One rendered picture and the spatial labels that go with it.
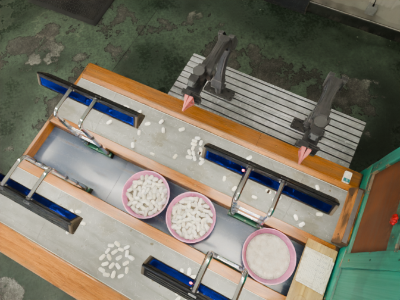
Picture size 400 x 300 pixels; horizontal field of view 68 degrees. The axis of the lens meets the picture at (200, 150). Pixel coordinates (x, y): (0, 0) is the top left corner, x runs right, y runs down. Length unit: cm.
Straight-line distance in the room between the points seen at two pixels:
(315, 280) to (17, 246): 154
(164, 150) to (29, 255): 90
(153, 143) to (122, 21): 191
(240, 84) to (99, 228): 123
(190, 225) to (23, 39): 279
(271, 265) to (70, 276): 102
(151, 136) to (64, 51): 185
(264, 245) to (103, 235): 86
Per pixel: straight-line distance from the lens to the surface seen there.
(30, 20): 390
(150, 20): 338
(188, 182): 165
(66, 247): 182
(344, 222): 164
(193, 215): 164
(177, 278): 128
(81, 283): 174
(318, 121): 139
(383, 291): 123
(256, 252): 164
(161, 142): 178
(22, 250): 191
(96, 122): 196
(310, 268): 164
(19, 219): 198
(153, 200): 169
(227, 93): 197
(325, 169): 176
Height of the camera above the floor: 236
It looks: 69 degrees down
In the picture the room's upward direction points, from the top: 10 degrees counter-clockwise
